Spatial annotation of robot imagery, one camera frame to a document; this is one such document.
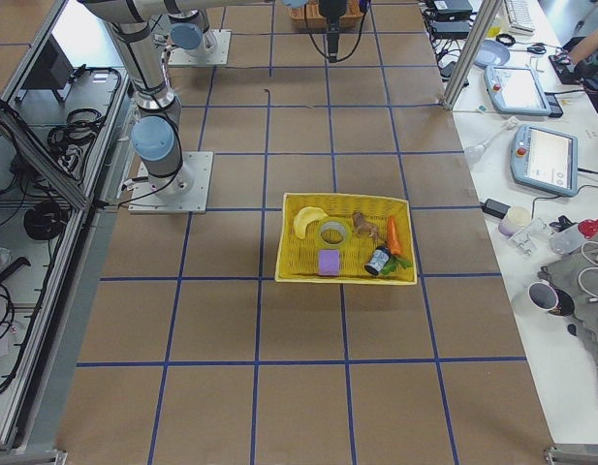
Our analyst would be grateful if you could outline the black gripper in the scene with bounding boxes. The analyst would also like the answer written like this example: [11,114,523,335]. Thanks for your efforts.
[319,0,345,62]

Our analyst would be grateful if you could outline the yellow tape roll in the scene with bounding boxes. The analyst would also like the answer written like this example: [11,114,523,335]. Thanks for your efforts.
[316,217,351,250]

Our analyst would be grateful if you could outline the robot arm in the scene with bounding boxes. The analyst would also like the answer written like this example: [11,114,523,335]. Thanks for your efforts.
[81,1,213,214]
[163,1,348,68]

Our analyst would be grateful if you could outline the brown wicker basket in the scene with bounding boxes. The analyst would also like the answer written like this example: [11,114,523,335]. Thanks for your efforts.
[288,4,364,31]

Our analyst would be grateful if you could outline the blue plate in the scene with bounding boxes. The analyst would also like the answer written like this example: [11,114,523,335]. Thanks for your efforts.
[474,39,511,69]

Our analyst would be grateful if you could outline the yellow toy banana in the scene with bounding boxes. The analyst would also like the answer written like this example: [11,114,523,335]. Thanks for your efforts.
[293,206,329,239]

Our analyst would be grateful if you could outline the teach pendant far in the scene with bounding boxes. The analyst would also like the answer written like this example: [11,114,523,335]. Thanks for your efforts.
[484,65,552,116]

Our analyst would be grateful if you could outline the teach pendant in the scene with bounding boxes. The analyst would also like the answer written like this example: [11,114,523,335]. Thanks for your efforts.
[510,124,579,197]
[484,65,552,116]

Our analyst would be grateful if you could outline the brown toy animal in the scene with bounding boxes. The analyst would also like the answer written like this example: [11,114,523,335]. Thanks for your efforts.
[352,210,380,241]

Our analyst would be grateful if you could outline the yellow plastic basket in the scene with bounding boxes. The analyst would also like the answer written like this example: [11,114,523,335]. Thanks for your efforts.
[274,193,417,285]

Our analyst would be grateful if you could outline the orange toy carrot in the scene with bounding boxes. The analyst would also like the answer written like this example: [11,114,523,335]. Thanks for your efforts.
[387,216,402,257]

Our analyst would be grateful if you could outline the purple foam block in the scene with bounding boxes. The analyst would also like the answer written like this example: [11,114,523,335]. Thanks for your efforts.
[318,249,341,276]

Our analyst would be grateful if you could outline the small dark can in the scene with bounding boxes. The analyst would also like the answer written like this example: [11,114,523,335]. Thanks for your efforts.
[364,245,392,276]

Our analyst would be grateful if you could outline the black power adapter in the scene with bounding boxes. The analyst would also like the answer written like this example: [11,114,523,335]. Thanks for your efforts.
[481,199,511,220]

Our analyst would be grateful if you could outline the teach pendant near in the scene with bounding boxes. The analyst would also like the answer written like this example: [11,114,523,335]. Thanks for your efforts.
[510,124,579,197]

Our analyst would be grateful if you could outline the white lilac jar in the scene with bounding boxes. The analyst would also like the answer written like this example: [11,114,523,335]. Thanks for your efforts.
[498,206,531,236]

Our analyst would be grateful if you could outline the grey cloth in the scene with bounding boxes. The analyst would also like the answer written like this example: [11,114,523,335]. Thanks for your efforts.
[538,240,598,377]

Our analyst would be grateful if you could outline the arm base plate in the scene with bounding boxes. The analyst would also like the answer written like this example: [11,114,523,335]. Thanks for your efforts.
[127,151,213,214]
[168,27,232,68]

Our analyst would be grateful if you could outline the aluminium frame post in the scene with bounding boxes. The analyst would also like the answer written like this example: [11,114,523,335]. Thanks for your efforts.
[441,0,501,110]

